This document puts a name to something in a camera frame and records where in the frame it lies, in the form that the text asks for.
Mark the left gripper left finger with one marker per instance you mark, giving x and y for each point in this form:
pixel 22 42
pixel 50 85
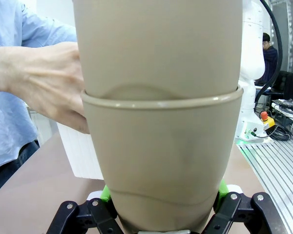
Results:
pixel 88 217

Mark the yellow emergency stop button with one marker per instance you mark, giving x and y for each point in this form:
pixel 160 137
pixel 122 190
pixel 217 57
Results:
pixel 267 120

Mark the person's right hand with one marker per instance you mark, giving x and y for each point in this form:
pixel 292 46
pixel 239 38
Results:
pixel 44 78

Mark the seated man in dark clothes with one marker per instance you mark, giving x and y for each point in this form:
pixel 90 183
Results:
pixel 270 57

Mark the aluminium slotted base plate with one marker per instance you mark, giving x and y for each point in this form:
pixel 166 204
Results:
pixel 278 170

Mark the person in blue shirt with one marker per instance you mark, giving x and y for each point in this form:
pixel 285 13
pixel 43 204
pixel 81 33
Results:
pixel 5 126

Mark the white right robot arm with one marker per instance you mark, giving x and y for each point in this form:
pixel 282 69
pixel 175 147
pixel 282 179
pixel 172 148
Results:
pixel 251 48

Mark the black office chair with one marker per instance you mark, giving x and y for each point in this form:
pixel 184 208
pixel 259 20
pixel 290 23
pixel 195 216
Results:
pixel 286 83

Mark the tan plastic cup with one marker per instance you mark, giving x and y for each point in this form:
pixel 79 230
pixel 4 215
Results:
pixel 161 151
pixel 158 48

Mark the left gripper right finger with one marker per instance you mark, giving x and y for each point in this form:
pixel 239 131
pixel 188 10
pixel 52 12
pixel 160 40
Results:
pixel 244 217

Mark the white plastic basket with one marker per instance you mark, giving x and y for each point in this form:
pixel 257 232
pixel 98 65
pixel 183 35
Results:
pixel 80 156

